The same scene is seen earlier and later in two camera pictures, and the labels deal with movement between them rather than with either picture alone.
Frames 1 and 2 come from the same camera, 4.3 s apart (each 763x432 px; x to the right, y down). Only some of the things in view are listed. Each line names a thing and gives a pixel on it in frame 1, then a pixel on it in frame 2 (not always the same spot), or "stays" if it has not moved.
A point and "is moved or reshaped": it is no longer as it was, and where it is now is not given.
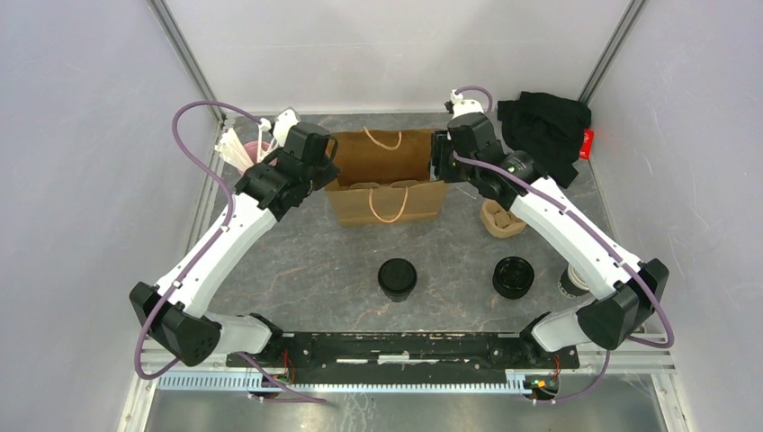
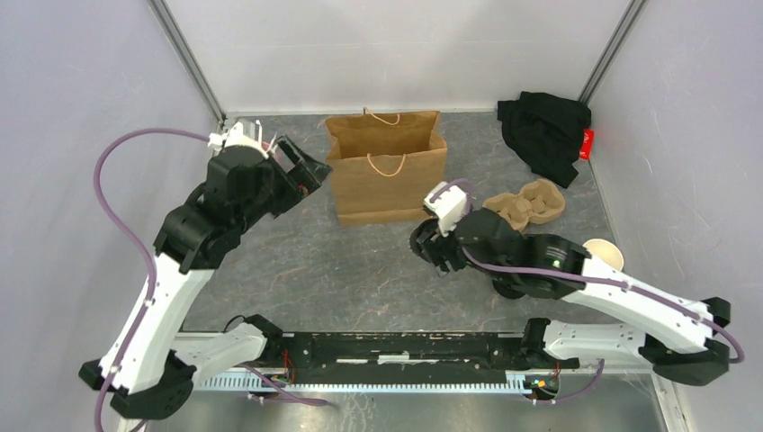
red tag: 587,146 stays
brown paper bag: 384,176 is moved or reshaped
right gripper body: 446,166 -> 451,248
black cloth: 549,130 stays
